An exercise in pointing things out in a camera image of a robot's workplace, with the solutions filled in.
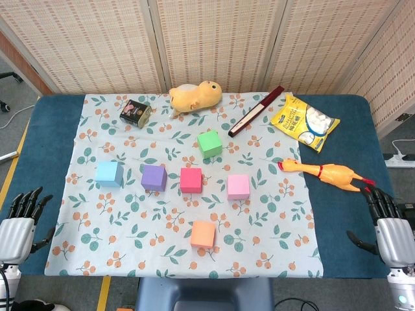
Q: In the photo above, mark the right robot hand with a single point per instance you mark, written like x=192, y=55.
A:
x=397, y=241

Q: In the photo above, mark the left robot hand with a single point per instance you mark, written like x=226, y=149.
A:
x=17, y=238

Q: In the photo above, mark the light blue cube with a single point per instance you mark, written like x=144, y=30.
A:
x=107, y=175

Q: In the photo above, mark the purple cube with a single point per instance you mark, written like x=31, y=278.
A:
x=153, y=178

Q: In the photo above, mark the light pink cube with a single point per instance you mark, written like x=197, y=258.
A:
x=238, y=187

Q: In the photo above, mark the magenta red cube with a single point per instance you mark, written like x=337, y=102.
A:
x=190, y=180

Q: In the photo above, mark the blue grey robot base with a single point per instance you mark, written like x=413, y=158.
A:
x=204, y=293

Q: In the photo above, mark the black box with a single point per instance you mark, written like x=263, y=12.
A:
x=408, y=212

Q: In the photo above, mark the white power strip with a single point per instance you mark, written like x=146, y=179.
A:
x=400, y=161

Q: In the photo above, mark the white stick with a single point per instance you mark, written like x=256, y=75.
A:
x=9, y=156

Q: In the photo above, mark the yellow rubber chicken toy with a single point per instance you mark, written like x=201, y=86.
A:
x=327, y=173

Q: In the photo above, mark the floral print tablecloth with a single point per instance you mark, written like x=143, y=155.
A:
x=146, y=220

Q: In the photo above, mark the yellow marshmallow bag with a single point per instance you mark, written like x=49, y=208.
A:
x=303, y=121

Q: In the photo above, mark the black office chair base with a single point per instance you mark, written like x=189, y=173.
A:
x=11, y=76

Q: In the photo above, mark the black luncheon meat can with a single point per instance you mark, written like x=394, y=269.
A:
x=134, y=113

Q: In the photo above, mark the orange cube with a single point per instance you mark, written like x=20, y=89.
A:
x=202, y=234

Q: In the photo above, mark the dark red folded fan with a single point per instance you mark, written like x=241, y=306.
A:
x=254, y=113

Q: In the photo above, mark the bamboo folding screen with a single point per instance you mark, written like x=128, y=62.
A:
x=97, y=48

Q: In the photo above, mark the green cube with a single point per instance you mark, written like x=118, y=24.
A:
x=209, y=144

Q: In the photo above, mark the yellow plush animal toy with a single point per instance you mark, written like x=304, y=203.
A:
x=194, y=97

